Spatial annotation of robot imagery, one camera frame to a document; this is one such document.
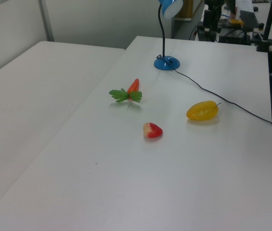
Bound grey partition post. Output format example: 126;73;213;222
38;0;55;42

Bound black lamp power cable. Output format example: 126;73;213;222
156;54;272;125

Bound orange toy carrot green leaves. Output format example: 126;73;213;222
108;78;143;103

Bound black camera equipment stand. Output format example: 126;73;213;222
196;0;224;43

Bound black camera pole clamp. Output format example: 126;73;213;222
256;0;272;52

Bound small yellow object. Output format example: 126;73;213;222
229;18;245;26

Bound yellow plastic starfruit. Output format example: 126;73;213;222
186;100;222;122

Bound wooden cabinet panel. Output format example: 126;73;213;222
175;0;204;22

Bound black keyboard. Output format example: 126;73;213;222
239;9;259;31

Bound white adjoining table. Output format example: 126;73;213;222
0;40;127;210

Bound blue gooseneck desk lamp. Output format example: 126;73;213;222
153;0;184;71

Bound red and cream toy strawberry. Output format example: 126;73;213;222
142;122;164;139

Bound black flat equipment box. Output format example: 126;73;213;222
218;28;252;46

